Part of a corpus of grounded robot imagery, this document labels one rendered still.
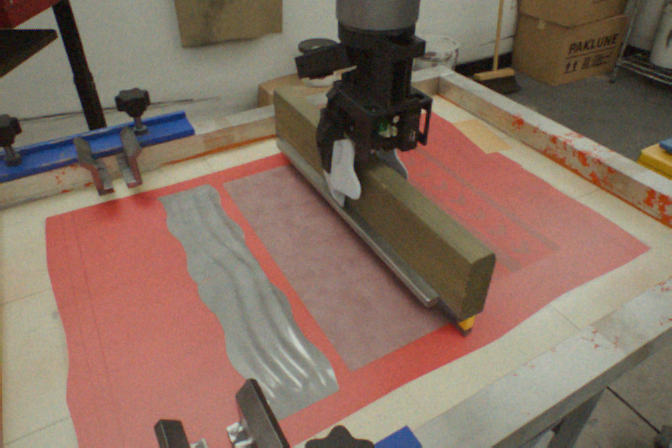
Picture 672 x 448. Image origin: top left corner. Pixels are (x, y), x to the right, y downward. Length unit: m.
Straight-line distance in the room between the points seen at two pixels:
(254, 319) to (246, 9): 2.15
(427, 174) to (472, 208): 0.09
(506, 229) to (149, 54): 2.14
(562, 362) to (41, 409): 0.43
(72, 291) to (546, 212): 0.56
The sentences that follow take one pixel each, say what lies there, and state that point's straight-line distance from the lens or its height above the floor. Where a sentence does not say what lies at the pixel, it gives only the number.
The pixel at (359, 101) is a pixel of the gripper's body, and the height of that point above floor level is 1.14.
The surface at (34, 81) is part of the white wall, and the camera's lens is 2.54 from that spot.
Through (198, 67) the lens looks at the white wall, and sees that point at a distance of 2.63.
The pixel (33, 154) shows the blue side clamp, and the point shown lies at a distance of 0.76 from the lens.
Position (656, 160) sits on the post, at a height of 0.95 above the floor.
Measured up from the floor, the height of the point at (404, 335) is 0.95.
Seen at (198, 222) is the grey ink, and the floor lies 0.96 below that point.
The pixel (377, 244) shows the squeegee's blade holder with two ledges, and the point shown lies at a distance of 0.53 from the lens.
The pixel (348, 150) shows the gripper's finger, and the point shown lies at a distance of 0.52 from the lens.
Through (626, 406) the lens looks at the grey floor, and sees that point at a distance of 1.78.
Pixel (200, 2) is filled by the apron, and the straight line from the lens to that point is 2.48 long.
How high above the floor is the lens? 1.34
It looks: 35 degrees down
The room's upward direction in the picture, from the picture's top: straight up
